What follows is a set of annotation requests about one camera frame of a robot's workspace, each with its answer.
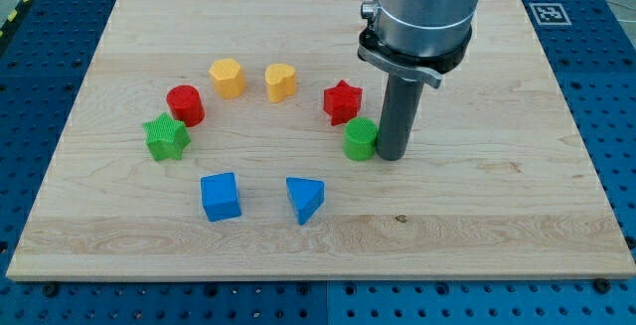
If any yellow heart block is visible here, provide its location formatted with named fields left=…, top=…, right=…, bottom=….
left=265, top=64, right=297, bottom=103

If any blue triangle block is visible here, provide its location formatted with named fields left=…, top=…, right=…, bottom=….
left=286, top=177, right=325, bottom=225

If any white fiducial marker tag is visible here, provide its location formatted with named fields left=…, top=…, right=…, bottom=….
left=530, top=2, right=571, bottom=26

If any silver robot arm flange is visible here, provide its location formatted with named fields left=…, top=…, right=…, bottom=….
left=358, top=0, right=478, bottom=88

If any wooden board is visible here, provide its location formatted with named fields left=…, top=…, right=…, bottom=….
left=7, top=0, right=635, bottom=281

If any yellow hexagon block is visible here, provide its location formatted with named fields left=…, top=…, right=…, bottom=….
left=209, top=59, right=246, bottom=99

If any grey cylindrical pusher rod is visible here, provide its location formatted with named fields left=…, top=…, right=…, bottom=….
left=376, top=75, right=423, bottom=161

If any green star block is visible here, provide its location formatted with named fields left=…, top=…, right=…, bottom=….
left=142, top=112, right=191, bottom=161

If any red star block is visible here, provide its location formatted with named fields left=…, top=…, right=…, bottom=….
left=323, top=80, right=363, bottom=126

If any red cylinder block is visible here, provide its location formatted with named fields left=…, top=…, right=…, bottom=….
left=166, top=84, right=205, bottom=127

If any green cylinder block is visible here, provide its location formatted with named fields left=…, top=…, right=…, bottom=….
left=343, top=117, right=378, bottom=161

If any blue cube block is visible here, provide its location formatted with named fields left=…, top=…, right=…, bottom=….
left=200, top=172, right=241, bottom=222

